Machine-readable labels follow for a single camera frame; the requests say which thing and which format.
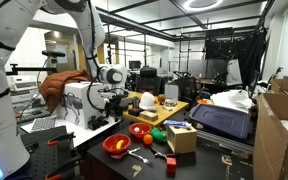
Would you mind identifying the black curtain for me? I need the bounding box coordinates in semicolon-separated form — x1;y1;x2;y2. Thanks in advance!
204;28;268;89

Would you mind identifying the brown jacket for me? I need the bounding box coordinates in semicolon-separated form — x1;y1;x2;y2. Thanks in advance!
38;69;92;114

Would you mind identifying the large cardboard box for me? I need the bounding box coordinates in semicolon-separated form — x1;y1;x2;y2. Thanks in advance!
252;92;288;180

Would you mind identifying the yellow toy banana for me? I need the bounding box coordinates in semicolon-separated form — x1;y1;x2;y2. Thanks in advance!
115;139;125;150

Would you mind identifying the small brown cardboard box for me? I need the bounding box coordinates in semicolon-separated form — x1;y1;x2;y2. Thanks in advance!
139;110;159;122

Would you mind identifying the brown toy football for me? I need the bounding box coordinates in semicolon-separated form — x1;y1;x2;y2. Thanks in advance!
156;93;167;104

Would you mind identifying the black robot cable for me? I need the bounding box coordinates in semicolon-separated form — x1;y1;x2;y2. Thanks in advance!
85;0;105;113

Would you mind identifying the blue and white tube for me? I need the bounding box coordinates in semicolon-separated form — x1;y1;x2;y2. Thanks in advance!
163;119;192;130

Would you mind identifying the black office chair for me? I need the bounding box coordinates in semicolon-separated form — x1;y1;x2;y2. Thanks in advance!
135;66;163;96

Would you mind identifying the white box with dog print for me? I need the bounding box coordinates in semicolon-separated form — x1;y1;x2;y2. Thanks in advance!
63;81;107;130

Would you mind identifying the white plastic bag pile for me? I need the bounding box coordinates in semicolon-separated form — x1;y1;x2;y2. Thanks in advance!
210;89;256;113

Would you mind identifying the white printer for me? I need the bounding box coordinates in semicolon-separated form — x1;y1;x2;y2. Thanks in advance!
5;74;40;98

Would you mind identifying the clear plastic container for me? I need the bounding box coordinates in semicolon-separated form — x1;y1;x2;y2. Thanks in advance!
162;98;178;112

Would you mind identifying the black gadget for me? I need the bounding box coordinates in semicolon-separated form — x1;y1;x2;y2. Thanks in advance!
87;115;110;131

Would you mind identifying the black clamp stand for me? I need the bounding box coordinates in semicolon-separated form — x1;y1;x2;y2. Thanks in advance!
18;125;85;180

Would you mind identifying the grey perforated plate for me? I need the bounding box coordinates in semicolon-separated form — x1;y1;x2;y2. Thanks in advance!
30;115;58;133

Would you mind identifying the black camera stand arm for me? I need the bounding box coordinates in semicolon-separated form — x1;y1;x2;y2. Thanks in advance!
5;49;67;76

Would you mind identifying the small open cardboard box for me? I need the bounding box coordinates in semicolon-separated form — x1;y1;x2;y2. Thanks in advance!
270;77;288;96

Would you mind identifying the dark mesh chair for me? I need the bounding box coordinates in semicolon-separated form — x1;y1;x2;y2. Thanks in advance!
173;71;198;101

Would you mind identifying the red plastic bowl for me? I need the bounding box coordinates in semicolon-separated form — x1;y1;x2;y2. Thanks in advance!
128;122;153;139
102;133;132;155

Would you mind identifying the red cube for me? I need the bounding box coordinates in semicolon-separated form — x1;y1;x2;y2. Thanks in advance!
166;157;178;174

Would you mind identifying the wooden shape sorter box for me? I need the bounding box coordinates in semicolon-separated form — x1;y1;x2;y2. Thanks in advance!
166;124;198;155

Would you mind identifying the metal fork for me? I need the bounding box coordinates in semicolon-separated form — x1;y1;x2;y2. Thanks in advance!
128;151;153;166

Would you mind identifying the green plastic toy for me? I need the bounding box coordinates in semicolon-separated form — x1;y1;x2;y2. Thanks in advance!
150;127;168;144

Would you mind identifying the white table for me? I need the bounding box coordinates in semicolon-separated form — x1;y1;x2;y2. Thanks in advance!
20;113;122;148

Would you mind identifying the ring ceiling light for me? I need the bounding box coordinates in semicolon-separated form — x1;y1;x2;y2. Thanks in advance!
182;0;224;13

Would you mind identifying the white plush chicken toy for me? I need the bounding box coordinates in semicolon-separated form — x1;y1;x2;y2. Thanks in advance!
138;91;158;112

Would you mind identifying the tan tape residue patch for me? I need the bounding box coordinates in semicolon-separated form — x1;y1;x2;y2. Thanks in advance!
221;154;233;168

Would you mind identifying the black cylinder speaker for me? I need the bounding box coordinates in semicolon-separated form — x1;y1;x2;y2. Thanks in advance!
131;96;141;109

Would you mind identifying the distant computer monitor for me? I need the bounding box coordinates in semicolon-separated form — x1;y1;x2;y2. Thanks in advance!
128;60;142;72

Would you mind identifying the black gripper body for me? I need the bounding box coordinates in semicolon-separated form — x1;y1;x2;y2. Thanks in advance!
104;97;132;116

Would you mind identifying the black box with red label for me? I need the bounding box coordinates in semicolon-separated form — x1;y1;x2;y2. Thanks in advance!
127;107;144;117

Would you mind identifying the wooden table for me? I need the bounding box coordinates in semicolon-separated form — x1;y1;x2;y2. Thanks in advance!
122;90;190;128

